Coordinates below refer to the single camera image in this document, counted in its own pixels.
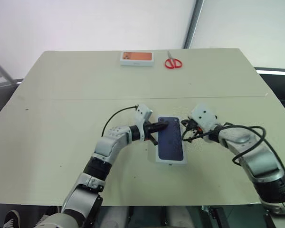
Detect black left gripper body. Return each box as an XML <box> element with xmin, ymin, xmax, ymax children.
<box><xmin>143</xmin><ymin>123</ymin><xmax>158</xmax><ymax>141</ymax></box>

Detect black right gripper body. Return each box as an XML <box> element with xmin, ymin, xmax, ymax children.
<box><xmin>187</xmin><ymin>119</ymin><xmax>204</xmax><ymax>138</ymax></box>

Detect white phone box lid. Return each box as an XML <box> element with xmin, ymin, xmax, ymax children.
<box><xmin>155</xmin><ymin>115</ymin><xmax>189</xmax><ymax>166</ymax></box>

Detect white box with orange print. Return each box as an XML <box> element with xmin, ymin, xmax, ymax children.
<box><xmin>120</xmin><ymin>51</ymin><xmax>156</xmax><ymax>67</ymax></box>

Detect black furniture with white stripe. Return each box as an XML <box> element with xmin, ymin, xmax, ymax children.
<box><xmin>253</xmin><ymin>66</ymin><xmax>285</xmax><ymax>111</ymax></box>

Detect black shoe with white sole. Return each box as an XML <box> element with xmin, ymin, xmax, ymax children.
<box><xmin>3</xmin><ymin>209</ymin><xmax>21</xmax><ymax>228</ymax></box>

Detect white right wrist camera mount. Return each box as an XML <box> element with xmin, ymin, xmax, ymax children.
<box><xmin>188</xmin><ymin>103</ymin><xmax>220</xmax><ymax>135</ymax></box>

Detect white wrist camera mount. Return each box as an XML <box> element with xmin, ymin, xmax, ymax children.
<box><xmin>135</xmin><ymin>103</ymin><xmax>154</xmax><ymax>142</ymax></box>
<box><xmin>188</xmin><ymin>103</ymin><xmax>220</xmax><ymax>135</ymax></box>

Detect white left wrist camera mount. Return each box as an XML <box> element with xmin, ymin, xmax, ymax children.
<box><xmin>135</xmin><ymin>103</ymin><xmax>154</xmax><ymax>142</ymax></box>

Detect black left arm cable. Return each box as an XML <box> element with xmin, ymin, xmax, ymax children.
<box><xmin>101</xmin><ymin>105</ymin><xmax>140</xmax><ymax>138</ymax></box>

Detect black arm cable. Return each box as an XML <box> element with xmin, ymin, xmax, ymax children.
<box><xmin>101</xmin><ymin>105</ymin><xmax>140</xmax><ymax>138</ymax></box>
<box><xmin>181</xmin><ymin>122</ymin><xmax>285</xmax><ymax>189</ymax></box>

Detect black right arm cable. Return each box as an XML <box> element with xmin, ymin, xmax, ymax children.
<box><xmin>181</xmin><ymin>122</ymin><xmax>285</xmax><ymax>189</ymax></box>

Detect red handled scissors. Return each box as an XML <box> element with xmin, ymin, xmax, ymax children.
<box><xmin>164</xmin><ymin>50</ymin><xmax>183</xmax><ymax>70</ymax></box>

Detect grey metal window post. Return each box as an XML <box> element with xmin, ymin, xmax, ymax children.
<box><xmin>183</xmin><ymin>0</ymin><xmax>205</xmax><ymax>49</ymax></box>

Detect grey metal angled frame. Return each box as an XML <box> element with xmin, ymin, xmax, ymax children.
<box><xmin>0</xmin><ymin>55</ymin><xmax>16</xmax><ymax>85</ymax></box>

